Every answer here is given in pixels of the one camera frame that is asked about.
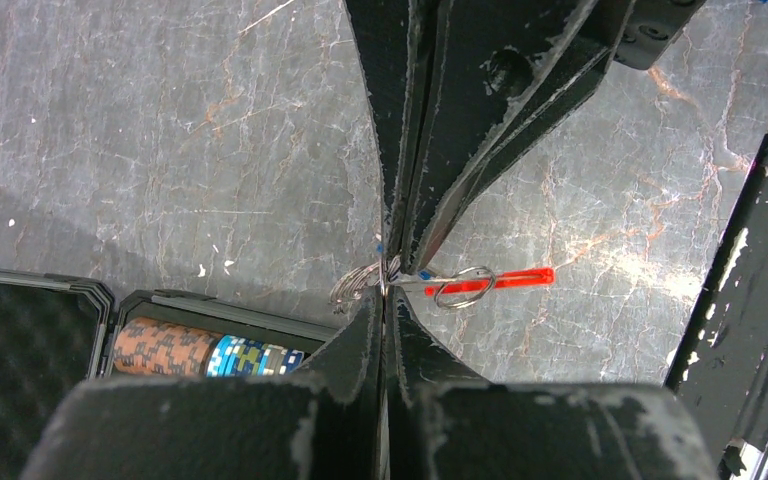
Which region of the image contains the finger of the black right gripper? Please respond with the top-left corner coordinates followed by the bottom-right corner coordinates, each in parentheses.
top-left (345, 0), bottom-right (440, 255)

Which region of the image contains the metal keyring tool red handle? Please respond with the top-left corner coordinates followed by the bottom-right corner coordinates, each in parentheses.
top-left (328, 254), bottom-right (556, 314)

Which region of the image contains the black poker chip case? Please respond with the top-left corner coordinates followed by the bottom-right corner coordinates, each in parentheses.
top-left (0, 270), bottom-right (335, 479)

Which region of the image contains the large silver key ring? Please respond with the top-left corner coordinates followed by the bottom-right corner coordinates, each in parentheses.
top-left (432, 265), bottom-right (497, 311)

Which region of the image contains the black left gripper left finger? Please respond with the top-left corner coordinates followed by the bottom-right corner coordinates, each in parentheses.
top-left (21, 288), bottom-right (384, 479)

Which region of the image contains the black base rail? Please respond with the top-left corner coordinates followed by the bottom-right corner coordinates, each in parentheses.
top-left (665, 130), bottom-right (768, 479)

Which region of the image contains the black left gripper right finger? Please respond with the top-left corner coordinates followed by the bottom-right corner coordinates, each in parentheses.
top-left (384, 288), bottom-right (716, 479)

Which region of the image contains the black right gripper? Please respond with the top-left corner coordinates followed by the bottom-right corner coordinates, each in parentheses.
top-left (400, 0), bottom-right (705, 272)

